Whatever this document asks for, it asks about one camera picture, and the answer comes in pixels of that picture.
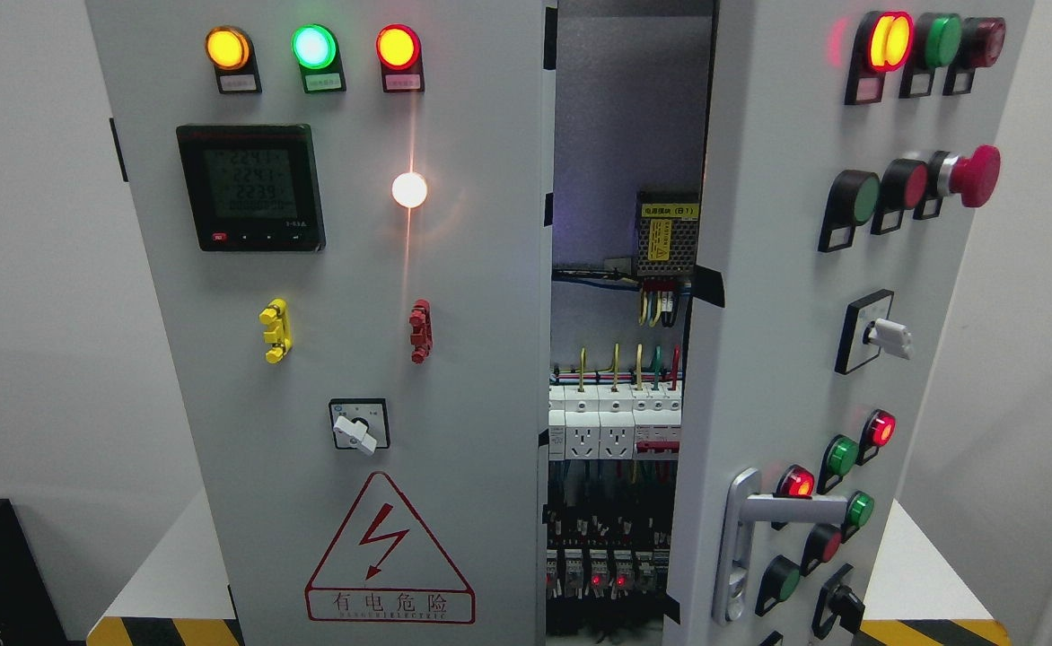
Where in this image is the red indicator light left door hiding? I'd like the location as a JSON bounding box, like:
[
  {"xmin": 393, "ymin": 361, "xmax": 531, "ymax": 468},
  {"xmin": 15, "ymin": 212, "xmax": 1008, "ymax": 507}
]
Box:
[{"xmin": 375, "ymin": 23, "xmax": 426, "ymax": 92}]

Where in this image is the red terminal connector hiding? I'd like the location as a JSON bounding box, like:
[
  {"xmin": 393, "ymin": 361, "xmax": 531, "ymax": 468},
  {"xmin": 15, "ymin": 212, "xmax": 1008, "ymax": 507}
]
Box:
[{"xmin": 408, "ymin": 299, "xmax": 434, "ymax": 364}]

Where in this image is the black digital power meter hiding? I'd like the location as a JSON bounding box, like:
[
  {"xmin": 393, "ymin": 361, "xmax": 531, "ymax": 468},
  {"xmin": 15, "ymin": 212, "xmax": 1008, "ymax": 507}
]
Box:
[{"xmin": 176, "ymin": 124, "xmax": 326, "ymax": 253}]

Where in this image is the white rotary selector switch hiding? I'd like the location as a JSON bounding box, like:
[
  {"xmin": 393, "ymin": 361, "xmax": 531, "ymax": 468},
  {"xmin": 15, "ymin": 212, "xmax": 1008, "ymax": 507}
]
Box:
[{"xmin": 329, "ymin": 399, "xmax": 390, "ymax": 457}]

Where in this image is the perforated metal power supply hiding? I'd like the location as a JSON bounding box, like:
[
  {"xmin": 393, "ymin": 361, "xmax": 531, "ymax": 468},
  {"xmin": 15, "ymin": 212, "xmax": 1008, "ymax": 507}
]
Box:
[{"xmin": 634, "ymin": 189, "xmax": 701, "ymax": 277}]

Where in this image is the white socket breaker row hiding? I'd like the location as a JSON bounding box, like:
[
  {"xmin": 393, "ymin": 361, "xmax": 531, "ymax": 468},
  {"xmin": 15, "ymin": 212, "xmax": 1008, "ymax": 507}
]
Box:
[{"xmin": 548, "ymin": 383, "xmax": 683, "ymax": 461}]

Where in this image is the red electric hazard warning sticker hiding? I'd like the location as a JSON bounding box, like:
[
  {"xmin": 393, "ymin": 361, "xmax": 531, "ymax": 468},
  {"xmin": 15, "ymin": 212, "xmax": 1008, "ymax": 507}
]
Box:
[{"xmin": 305, "ymin": 471, "xmax": 476, "ymax": 624}]

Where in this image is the silver door handle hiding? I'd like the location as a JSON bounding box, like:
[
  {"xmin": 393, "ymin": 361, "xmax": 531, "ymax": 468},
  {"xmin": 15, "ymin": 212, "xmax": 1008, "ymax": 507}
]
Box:
[{"xmin": 712, "ymin": 467, "xmax": 849, "ymax": 624}]

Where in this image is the green indicator light left door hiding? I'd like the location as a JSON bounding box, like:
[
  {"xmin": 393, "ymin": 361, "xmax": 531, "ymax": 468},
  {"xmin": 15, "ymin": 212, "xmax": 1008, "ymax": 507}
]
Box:
[{"xmin": 292, "ymin": 23, "xmax": 346, "ymax": 93}]

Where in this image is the white rotary switch right door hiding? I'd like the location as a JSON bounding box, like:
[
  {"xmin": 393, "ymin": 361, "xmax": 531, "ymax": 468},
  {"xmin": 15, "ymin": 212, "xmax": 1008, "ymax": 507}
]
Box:
[{"xmin": 835, "ymin": 289, "xmax": 915, "ymax": 374}]

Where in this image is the lower relay breaker row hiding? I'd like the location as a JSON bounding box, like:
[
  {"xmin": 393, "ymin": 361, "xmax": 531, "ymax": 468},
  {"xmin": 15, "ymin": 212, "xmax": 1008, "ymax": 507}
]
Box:
[{"xmin": 541, "ymin": 504, "xmax": 672, "ymax": 600}]

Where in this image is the grey cabinet door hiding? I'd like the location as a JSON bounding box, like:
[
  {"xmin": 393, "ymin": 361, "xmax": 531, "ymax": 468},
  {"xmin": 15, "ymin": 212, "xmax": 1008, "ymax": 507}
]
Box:
[
  {"xmin": 87, "ymin": 1, "xmax": 554, "ymax": 645},
  {"xmin": 664, "ymin": 1, "xmax": 1032, "ymax": 645}
]

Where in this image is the red emergency stop button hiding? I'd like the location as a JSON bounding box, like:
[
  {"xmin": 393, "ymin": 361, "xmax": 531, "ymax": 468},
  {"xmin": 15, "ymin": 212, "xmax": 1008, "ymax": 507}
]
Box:
[{"xmin": 910, "ymin": 144, "xmax": 1002, "ymax": 220}]

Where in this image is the amber indicator light left door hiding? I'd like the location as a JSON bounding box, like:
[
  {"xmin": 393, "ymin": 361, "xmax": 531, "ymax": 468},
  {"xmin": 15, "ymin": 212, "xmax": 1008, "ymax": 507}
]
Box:
[{"xmin": 205, "ymin": 25, "xmax": 262, "ymax": 94}]

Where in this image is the white glowing indicator light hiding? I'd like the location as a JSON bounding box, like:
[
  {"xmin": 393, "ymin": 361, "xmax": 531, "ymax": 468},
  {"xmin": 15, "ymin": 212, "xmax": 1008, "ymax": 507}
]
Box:
[{"xmin": 391, "ymin": 171, "xmax": 428, "ymax": 209}]

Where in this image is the yellow terminal connector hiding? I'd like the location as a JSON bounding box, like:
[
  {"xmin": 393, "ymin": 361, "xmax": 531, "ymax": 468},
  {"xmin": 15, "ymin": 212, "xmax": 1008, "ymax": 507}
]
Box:
[{"xmin": 259, "ymin": 298, "xmax": 294, "ymax": 364}]

